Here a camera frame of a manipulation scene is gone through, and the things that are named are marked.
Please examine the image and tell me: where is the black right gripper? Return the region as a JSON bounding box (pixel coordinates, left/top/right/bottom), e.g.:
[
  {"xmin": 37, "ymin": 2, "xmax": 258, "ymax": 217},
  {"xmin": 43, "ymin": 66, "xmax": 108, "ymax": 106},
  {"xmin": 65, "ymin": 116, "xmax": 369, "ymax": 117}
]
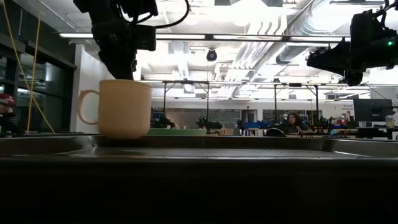
[{"xmin": 306, "ymin": 30, "xmax": 398, "ymax": 87}]

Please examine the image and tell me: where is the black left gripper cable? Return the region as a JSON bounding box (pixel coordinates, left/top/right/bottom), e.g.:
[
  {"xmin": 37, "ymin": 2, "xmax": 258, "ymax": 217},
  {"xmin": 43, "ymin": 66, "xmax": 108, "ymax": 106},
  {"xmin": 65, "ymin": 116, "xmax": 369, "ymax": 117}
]
[{"xmin": 136, "ymin": 0, "xmax": 191, "ymax": 29}]

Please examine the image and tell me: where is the yellow hanging cable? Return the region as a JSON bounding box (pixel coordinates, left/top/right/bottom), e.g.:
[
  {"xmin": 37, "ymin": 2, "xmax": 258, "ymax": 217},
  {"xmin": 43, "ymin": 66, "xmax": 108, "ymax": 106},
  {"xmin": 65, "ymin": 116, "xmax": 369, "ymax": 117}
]
[
  {"xmin": 26, "ymin": 12, "xmax": 42, "ymax": 134},
  {"xmin": 1, "ymin": 0, "xmax": 56, "ymax": 134}
]

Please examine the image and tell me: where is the black background desk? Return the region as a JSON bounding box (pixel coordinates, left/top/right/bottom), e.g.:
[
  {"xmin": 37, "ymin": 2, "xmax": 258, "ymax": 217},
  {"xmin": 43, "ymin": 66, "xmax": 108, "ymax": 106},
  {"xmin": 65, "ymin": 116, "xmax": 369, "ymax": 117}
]
[{"xmin": 356, "ymin": 126, "xmax": 398, "ymax": 140}]

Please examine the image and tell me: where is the green plastic plate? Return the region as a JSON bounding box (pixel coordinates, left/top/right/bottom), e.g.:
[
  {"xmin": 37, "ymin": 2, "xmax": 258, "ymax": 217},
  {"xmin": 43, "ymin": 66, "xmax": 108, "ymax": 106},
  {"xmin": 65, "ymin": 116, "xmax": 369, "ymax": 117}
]
[{"xmin": 146, "ymin": 128, "xmax": 208, "ymax": 137}]

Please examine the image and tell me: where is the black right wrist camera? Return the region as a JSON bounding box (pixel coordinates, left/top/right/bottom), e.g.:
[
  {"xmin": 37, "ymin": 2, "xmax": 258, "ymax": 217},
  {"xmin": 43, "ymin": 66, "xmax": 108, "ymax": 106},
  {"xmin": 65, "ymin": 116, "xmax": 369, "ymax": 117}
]
[{"xmin": 350, "ymin": 9, "xmax": 382, "ymax": 35}]

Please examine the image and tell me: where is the black computer monitor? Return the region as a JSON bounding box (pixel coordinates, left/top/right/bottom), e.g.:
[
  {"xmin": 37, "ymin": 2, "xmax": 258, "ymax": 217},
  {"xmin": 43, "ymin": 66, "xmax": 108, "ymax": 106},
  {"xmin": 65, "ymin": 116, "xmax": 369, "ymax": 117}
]
[{"xmin": 353, "ymin": 98, "xmax": 396, "ymax": 123}]

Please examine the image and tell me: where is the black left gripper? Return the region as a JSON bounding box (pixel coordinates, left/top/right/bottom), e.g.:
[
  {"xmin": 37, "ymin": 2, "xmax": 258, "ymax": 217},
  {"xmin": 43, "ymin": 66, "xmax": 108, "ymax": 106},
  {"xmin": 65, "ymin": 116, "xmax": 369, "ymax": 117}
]
[{"xmin": 91, "ymin": 20, "xmax": 138, "ymax": 80}]

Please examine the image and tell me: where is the ceiling linear light strip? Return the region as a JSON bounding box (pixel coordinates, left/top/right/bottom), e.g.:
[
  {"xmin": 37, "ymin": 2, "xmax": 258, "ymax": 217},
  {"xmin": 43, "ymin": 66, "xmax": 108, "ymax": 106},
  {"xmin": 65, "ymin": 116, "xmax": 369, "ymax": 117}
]
[{"xmin": 58, "ymin": 32, "xmax": 352, "ymax": 44}]

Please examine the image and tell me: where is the person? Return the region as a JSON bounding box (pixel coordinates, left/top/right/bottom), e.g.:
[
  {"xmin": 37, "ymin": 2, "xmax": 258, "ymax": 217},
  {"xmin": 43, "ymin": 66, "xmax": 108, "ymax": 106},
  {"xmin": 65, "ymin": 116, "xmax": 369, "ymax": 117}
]
[
  {"xmin": 0, "ymin": 93, "xmax": 25, "ymax": 136},
  {"xmin": 281, "ymin": 113, "xmax": 315, "ymax": 135}
]

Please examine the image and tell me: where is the black background rig frame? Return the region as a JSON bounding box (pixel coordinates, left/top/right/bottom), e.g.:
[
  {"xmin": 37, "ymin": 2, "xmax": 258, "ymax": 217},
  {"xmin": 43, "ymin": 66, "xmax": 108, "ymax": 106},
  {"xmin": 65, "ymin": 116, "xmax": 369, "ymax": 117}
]
[
  {"xmin": 273, "ymin": 82, "xmax": 320, "ymax": 125},
  {"xmin": 161, "ymin": 80, "xmax": 211, "ymax": 122}
]

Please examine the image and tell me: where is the orange plastic mug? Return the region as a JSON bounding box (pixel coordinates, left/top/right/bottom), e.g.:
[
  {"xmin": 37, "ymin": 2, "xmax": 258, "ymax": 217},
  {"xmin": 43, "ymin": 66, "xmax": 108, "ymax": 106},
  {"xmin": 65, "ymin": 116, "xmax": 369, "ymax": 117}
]
[{"xmin": 76, "ymin": 79, "xmax": 153, "ymax": 139}]

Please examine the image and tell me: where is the dark brown serving tray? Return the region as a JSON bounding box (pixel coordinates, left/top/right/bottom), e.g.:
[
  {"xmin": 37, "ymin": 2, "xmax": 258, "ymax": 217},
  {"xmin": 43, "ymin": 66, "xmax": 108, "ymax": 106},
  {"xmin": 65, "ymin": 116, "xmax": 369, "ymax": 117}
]
[{"xmin": 0, "ymin": 134, "xmax": 398, "ymax": 224}]

